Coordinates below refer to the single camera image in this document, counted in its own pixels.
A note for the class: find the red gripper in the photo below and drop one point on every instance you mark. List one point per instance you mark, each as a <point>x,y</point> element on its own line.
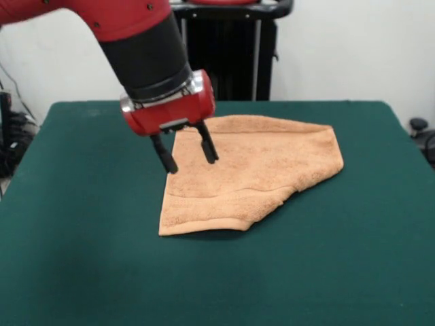
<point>173,112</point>

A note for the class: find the peach terry towel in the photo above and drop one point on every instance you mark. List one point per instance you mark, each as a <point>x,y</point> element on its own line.
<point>255,176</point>

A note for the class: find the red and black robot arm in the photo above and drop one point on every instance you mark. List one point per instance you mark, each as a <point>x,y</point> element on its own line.
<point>129,44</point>

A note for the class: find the red robot base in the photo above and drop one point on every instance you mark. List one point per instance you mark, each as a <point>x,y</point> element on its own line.
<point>221,1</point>

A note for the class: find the dark green table cloth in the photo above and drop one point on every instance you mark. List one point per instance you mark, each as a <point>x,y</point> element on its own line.
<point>85,220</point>

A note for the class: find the black bag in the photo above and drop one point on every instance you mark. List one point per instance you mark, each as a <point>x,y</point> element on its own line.
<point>10,159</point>

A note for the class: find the black box with red mark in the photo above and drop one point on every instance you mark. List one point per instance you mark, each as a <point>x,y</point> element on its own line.
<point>5,115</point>

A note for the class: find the black office chair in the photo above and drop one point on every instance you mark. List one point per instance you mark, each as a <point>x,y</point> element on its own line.
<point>418,124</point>

